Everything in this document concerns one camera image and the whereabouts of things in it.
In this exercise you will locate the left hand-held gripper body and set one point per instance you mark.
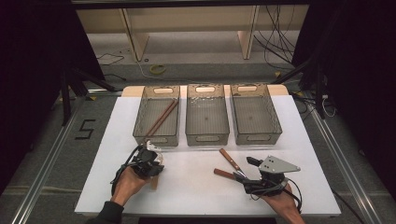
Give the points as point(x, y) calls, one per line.
point(144, 163)

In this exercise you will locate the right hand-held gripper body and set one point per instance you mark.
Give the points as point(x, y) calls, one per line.
point(274, 166)

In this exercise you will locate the light wooden utensil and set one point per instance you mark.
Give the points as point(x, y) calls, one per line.
point(154, 184)

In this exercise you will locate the translucent grey plastic bin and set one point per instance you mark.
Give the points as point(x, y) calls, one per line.
point(207, 118)
point(155, 121)
point(255, 116)

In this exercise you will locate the reddish brown chopstick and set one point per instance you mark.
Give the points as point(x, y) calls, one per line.
point(160, 117)
point(165, 116)

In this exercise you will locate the person's left hand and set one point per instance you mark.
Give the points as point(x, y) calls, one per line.
point(127, 186)

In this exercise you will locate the person's right hand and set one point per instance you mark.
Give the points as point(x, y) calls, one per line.
point(281, 203)

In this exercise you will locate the white table cover sheet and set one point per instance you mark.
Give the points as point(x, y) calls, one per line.
point(202, 196)

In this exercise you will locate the black tripod stand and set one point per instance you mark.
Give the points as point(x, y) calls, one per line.
point(319, 90)
point(66, 99)

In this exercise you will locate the yellow tape roll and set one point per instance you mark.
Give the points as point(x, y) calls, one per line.
point(152, 71)

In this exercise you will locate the black curtain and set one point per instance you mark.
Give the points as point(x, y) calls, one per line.
point(31, 77)
point(361, 77)

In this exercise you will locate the light wooden desk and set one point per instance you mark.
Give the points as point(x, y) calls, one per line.
point(186, 18)

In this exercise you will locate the aluminium floor rail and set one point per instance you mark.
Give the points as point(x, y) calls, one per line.
point(342, 168)
point(46, 168)

